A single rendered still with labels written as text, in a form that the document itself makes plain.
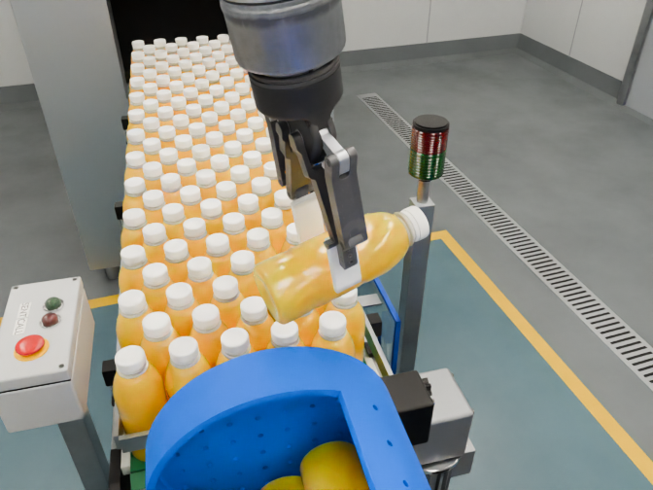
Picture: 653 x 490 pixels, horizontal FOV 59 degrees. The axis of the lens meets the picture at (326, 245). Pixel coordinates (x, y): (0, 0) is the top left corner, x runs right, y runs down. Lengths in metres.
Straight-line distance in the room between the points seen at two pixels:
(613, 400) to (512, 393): 0.36
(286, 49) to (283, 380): 0.31
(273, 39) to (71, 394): 0.58
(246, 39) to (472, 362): 2.01
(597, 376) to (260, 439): 1.88
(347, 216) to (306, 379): 0.17
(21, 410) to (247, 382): 0.40
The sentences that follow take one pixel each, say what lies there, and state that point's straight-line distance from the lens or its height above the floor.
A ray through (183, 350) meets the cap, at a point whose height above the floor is 1.09.
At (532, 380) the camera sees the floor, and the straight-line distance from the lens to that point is 2.35.
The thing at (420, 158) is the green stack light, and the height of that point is 1.20.
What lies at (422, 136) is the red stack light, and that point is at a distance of 1.01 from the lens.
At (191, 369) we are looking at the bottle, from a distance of 0.83.
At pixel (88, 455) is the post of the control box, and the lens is 1.10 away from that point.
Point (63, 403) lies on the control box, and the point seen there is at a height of 1.04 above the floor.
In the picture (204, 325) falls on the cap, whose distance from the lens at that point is 0.86.
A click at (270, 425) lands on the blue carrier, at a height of 1.12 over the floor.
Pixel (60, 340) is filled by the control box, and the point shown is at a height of 1.10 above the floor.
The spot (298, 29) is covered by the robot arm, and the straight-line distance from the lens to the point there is 0.43.
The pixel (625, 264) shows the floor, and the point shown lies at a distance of 3.08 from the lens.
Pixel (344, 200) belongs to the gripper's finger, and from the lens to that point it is 0.49.
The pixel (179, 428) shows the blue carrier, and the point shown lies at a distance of 0.60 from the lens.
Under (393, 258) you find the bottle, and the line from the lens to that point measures 0.61.
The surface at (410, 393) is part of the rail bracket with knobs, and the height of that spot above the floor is 1.00.
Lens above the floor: 1.66
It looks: 35 degrees down
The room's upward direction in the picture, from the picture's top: straight up
